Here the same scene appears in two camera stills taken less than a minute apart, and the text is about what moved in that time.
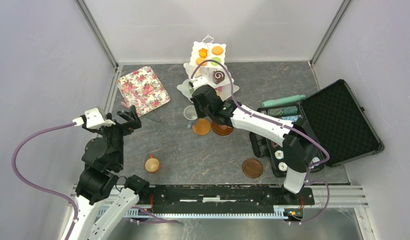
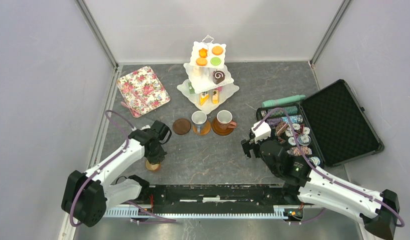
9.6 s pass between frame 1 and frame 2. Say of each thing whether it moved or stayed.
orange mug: stayed
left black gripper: moved
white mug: moved
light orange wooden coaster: stayed
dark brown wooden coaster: moved
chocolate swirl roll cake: stayed
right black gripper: moved
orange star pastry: stayed
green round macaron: stayed
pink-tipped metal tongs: stayed
